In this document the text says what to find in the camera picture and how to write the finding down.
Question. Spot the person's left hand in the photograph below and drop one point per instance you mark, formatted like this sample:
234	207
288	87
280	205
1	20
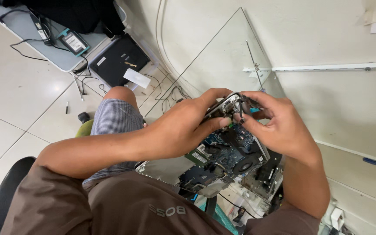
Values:
175	130

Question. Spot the person's right hand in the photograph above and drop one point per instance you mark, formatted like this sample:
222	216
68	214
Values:
286	130

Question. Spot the silver laptop with motherboard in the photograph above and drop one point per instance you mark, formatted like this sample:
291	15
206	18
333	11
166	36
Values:
227	156

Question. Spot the person's checkered shorts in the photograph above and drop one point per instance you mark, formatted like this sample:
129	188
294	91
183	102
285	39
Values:
116	120

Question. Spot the white paper card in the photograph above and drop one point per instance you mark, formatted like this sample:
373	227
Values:
136	78

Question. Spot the person's leg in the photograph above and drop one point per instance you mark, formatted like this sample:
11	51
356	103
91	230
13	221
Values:
121	94

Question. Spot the black closed laptop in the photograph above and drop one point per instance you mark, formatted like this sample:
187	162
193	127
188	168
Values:
119	62

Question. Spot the green stool seat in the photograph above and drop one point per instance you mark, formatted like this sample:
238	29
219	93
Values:
85	129

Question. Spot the black chair caster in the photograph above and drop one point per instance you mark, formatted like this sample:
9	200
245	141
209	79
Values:
84	117

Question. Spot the small black component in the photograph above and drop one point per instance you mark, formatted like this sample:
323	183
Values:
239	214

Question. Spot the teal work mat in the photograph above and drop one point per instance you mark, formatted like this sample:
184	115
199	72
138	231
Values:
224	219

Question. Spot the white power adapter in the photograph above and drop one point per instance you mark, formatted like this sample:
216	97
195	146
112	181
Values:
337	218

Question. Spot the person's brown shirt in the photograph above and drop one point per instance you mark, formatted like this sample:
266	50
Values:
109	209

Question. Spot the black pen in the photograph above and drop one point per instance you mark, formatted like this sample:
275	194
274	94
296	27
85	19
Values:
67	107

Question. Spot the black office chair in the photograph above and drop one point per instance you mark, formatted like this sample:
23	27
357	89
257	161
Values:
7	192

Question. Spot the white metal wall rail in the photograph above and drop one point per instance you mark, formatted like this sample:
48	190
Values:
321	67

